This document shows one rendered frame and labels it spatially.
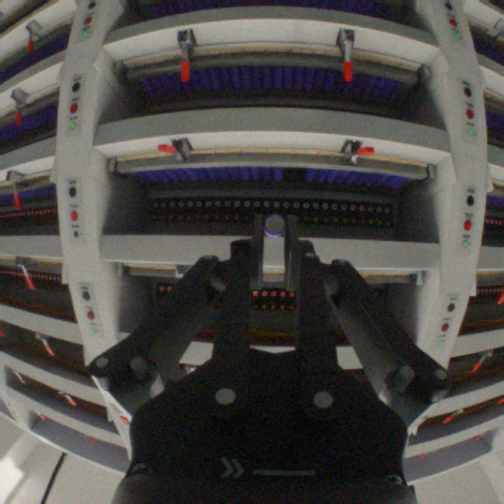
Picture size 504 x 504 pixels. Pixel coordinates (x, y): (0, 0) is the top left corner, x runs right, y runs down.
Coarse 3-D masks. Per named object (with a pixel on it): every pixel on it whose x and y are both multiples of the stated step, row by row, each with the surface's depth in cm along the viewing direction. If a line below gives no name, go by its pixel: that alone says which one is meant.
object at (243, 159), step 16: (128, 160) 42; (144, 160) 42; (160, 160) 41; (176, 160) 41; (192, 160) 41; (208, 160) 41; (224, 160) 41; (240, 160) 40; (256, 160) 40; (272, 160) 40; (288, 160) 40; (304, 160) 40; (320, 160) 39; (336, 160) 39; (368, 160) 39; (400, 160) 37; (416, 176) 39
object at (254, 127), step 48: (96, 144) 37; (144, 144) 38; (192, 144) 39; (240, 144) 39; (288, 144) 38; (336, 144) 37; (384, 144) 34; (432, 144) 33; (192, 192) 55; (240, 192) 54; (288, 192) 53; (336, 192) 52; (432, 192) 39
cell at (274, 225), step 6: (270, 216) 22; (276, 216) 22; (264, 222) 22; (270, 222) 21; (276, 222) 21; (282, 222) 22; (264, 228) 23; (270, 228) 22; (276, 228) 21; (282, 228) 22; (270, 234) 22; (276, 234) 22
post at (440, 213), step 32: (448, 96) 30; (480, 96) 28; (448, 128) 32; (480, 128) 30; (480, 160) 32; (448, 192) 35; (480, 192) 33; (416, 224) 46; (448, 224) 35; (480, 224) 34; (448, 256) 37; (448, 288) 38; (416, 320) 44; (448, 352) 41
